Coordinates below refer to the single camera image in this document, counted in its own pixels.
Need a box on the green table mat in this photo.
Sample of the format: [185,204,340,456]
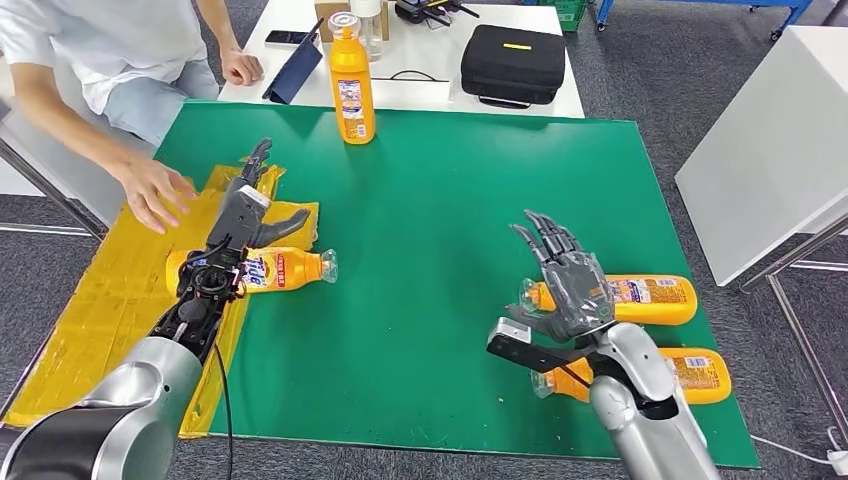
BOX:
[155,99,761,470]

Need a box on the black smartphone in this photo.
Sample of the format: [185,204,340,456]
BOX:
[264,29,311,48]

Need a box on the white desk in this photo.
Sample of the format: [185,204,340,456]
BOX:
[218,0,586,121]

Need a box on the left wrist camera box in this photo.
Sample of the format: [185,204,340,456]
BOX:
[206,185,272,252]

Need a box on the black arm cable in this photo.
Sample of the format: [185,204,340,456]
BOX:
[549,360,594,391]
[211,343,235,480]

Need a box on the white floor cable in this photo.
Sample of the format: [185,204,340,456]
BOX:
[749,430,848,468]

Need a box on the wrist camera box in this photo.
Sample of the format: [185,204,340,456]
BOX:
[486,316,598,376]
[206,185,272,252]

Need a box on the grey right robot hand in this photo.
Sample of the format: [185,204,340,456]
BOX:
[506,210,617,346]

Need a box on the yellow taped cardboard sheet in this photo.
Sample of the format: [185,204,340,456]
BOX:
[5,162,321,440]

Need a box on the black carrying case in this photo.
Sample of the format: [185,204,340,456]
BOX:
[460,24,568,109]

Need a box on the brown cardboard box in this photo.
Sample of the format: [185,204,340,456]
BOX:
[313,0,391,44]

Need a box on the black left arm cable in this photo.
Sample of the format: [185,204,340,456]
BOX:
[211,343,235,480]

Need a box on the green plastic crate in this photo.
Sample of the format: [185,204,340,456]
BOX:
[533,0,591,34]

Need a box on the blue metal cart frame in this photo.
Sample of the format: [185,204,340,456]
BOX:
[594,0,816,42]

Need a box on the clear plastic water bottle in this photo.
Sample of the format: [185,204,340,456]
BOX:
[351,0,386,63]

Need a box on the thin black cable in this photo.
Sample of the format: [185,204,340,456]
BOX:
[372,69,452,84]

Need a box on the white side table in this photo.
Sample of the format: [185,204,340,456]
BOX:
[674,26,848,439]

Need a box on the orange detergent bottle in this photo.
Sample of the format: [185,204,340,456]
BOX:
[518,273,699,327]
[327,11,378,146]
[165,246,339,297]
[529,347,733,407]

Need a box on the person's left hand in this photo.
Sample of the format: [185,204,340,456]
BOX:
[220,47,265,87]

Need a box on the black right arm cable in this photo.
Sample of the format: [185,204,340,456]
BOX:
[549,360,594,391]

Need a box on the dark blue tablet case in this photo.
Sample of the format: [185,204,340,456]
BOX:
[261,17,326,106]

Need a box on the person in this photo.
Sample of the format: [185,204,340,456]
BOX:
[0,0,265,236]

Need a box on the black remote controller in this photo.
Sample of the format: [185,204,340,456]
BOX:
[396,0,482,26]

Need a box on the flat white box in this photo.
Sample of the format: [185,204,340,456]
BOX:
[370,76,453,107]

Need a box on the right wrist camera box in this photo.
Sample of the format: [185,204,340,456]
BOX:
[486,316,598,376]

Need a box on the white bench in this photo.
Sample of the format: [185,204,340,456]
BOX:
[0,59,157,243]

